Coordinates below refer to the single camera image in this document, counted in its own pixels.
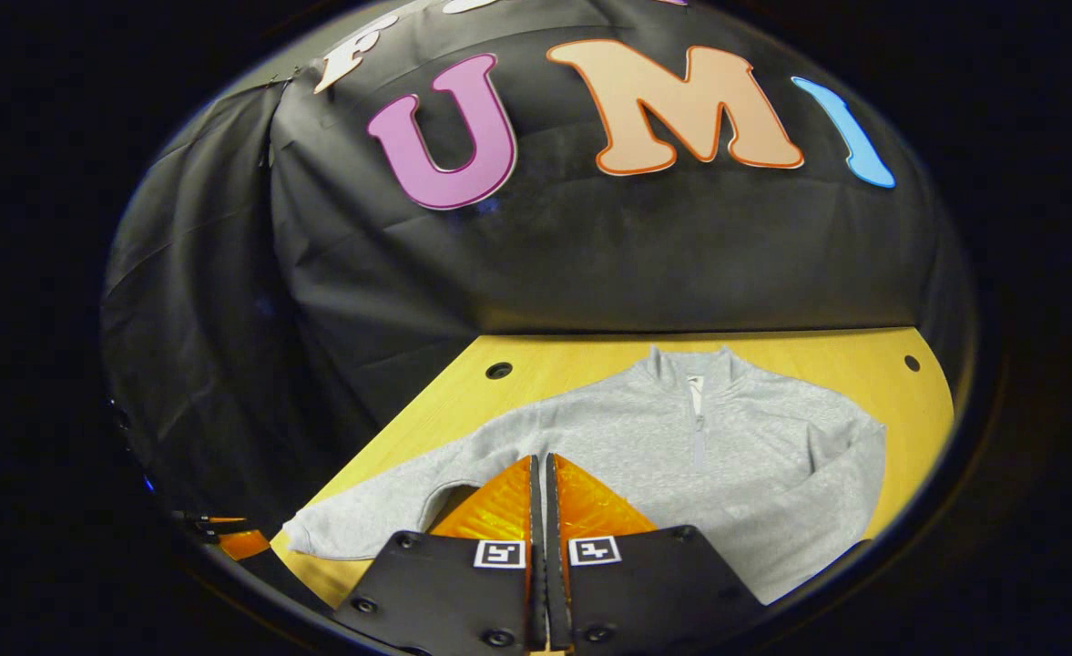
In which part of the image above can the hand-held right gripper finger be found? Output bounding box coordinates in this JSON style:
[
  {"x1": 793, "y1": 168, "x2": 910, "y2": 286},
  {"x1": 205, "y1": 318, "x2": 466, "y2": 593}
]
[
  {"x1": 331, "y1": 454, "x2": 547, "y2": 656},
  {"x1": 546, "y1": 453, "x2": 769, "y2": 656}
]

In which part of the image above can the grey zip-neck sweatshirt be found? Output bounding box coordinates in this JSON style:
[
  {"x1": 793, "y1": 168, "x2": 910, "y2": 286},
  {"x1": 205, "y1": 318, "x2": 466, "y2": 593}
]
[{"x1": 282, "y1": 344, "x2": 887, "y2": 607}]

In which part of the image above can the black backdrop cloth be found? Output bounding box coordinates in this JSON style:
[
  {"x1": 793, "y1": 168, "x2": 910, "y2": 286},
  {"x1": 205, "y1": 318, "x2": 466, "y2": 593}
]
[{"x1": 101, "y1": 0, "x2": 974, "y2": 548}]

